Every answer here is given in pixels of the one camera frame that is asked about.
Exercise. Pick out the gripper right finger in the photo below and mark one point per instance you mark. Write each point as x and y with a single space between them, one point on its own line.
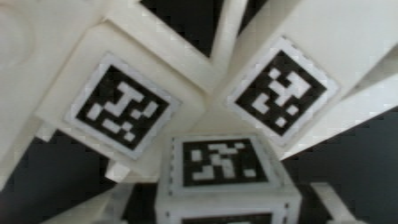
323 209

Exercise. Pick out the white chair back frame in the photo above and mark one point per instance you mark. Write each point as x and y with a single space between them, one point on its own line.
108 80

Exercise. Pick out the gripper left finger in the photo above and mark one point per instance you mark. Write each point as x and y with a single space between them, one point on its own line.
121 206

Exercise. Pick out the white tagged cube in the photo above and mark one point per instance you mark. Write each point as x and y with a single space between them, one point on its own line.
224 184

